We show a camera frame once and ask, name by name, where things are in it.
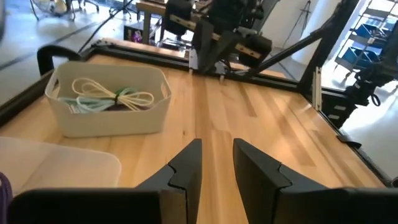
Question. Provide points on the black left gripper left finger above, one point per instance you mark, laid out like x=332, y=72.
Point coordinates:
x=93, y=207

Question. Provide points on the shelf with blue bins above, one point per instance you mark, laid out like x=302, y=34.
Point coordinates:
x=363, y=40

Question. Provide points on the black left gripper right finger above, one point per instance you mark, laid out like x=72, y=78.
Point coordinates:
x=295, y=202

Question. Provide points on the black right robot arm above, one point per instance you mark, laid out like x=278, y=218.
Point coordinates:
x=233, y=12

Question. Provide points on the white plastic bin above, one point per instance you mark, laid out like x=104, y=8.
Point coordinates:
x=109, y=124

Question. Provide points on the wooden background table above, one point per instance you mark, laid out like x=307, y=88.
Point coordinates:
x=152, y=7

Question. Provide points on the clear plastic bin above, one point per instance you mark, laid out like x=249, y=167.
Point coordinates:
x=62, y=165

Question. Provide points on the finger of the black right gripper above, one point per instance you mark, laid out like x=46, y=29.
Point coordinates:
x=203, y=46
x=225, y=46

